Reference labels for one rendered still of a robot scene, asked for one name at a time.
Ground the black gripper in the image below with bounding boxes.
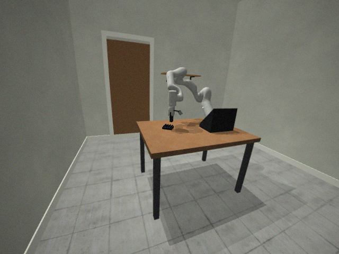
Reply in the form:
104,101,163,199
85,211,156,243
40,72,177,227
168,106,175,122

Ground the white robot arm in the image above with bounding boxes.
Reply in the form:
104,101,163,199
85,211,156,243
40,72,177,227
166,67,213,116

